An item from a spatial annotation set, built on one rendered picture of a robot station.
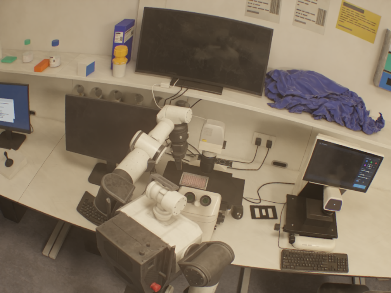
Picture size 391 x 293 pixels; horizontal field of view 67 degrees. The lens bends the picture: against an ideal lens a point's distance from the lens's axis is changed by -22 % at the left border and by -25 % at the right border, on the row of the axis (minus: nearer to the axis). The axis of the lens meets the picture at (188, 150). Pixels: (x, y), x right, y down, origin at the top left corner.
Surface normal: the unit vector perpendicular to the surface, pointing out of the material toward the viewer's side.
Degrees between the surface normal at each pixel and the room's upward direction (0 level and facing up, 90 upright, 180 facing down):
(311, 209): 0
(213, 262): 25
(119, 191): 20
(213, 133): 73
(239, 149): 90
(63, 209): 0
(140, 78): 0
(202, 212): 50
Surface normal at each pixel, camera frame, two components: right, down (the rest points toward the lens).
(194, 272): -0.62, 0.36
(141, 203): 0.14, -0.83
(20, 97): -0.09, 0.52
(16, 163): 0.05, -0.70
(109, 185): 0.42, -0.65
